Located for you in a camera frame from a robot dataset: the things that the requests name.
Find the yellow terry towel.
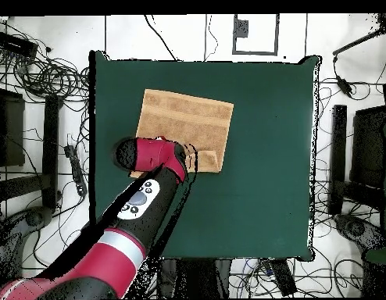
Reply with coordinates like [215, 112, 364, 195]
[129, 88, 234, 179]

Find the dark green tablecloth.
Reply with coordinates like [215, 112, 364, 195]
[88, 49, 322, 264]

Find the long black power strip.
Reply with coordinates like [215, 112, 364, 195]
[63, 144, 88, 197]

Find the short black power strip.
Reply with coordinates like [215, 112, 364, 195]
[269, 258, 298, 297]

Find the black stand bar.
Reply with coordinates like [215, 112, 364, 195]
[327, 104, 348, 216]
[41, 94, 63, 209]

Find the small grey box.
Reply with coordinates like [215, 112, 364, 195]
[233, 19, 250, 39]

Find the grey caster foot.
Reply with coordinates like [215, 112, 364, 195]
[334, 212, 386, 252]
[0, 205, 55, 248]

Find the black power adapter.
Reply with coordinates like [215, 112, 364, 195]
[335, 75, 355, 98]

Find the dark rectangular panel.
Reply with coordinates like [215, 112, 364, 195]
[349, 105, 386, 188]
[0, 87, 26, 167]

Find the black pole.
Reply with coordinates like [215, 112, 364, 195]
[332, 26, 386, 57]

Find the black electronics box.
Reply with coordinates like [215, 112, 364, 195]
[0, 31, 39, 59]

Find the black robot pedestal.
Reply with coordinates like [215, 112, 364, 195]
[158, 257, 233, 299]

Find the grey square frame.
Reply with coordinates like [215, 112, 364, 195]
[231, 13, 281, 57]

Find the tangle of black cables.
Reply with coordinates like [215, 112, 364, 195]
[0, 46, 91, 104]

